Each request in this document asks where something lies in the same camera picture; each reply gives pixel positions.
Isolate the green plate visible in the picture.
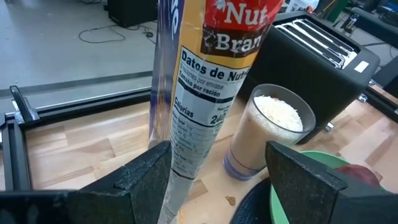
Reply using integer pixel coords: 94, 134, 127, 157
269, 150, 387, 224

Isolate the black aluminium table frame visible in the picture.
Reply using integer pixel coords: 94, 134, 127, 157
0, 85, 154, 191

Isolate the thin black floor cable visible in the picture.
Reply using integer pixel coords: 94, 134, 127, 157
77, 24, 155, 45

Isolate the glass of white rice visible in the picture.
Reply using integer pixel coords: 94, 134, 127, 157
223, 83, 317, 182

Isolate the black box on floor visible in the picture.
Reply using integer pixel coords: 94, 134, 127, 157
106, 0, 159, 29

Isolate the black four-slot toaster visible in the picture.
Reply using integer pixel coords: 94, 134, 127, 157
238, 11, 381, 145

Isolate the black round woven placemat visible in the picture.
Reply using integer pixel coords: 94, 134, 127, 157
229, 177, 274, 224

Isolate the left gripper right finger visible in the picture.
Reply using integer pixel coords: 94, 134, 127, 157
264, 140, 398, 224

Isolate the Raisin Nut Bran cereal box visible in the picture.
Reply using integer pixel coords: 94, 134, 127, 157
148, 0, 284, 224

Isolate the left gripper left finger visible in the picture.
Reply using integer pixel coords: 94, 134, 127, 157
67, 140, 173, 224

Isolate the red apple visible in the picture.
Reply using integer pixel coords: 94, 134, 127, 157
335, 164, 381, 188

